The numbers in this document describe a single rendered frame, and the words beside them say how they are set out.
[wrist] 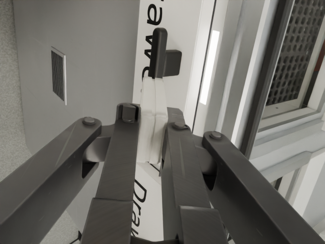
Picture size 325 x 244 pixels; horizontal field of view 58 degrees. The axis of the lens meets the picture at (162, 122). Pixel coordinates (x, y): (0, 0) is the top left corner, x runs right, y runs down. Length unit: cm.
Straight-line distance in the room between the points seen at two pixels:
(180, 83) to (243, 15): 10
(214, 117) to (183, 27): 10
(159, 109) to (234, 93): 16
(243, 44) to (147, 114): 17
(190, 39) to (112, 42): 20
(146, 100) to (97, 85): 40
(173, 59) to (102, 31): 23
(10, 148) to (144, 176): 96
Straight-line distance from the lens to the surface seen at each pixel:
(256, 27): 29
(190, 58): 32
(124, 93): 48
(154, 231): 47
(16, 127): 130
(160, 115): 15
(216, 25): 32
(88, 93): 60
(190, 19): 32
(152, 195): 44
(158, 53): 31
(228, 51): 31
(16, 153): 136
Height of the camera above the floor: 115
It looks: 44 degrees down
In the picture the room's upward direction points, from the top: 123 degrees clockwise
